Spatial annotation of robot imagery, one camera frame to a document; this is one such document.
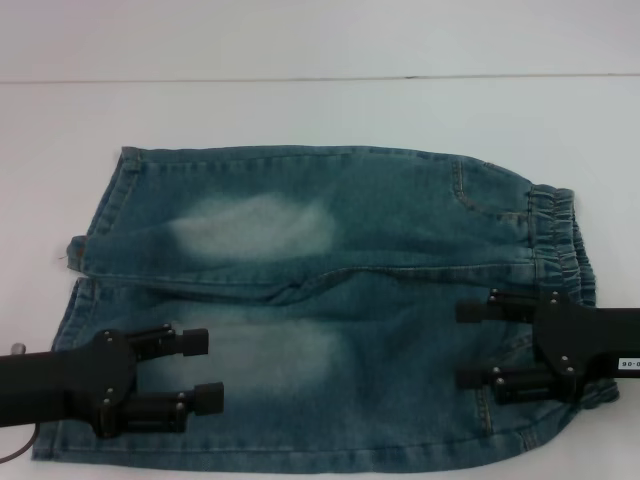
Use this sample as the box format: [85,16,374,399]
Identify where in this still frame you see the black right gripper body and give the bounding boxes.
[533,294,640,405]

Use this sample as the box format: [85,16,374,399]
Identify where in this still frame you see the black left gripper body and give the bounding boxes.
[0,330,142,439]

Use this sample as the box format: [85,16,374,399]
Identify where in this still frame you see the thin dark cable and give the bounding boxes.
[0,424,39,459]

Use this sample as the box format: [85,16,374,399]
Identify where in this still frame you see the blue denim shorts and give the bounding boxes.
[30,144,621,474]

